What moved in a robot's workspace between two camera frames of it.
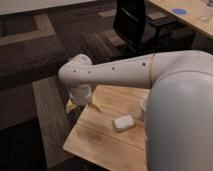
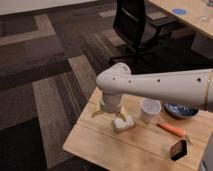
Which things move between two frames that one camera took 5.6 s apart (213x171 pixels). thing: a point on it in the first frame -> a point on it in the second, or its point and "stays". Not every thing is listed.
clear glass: [205, 17] stays
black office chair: [143, 33] stays
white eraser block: [123, 123] stays
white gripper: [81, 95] -> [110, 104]
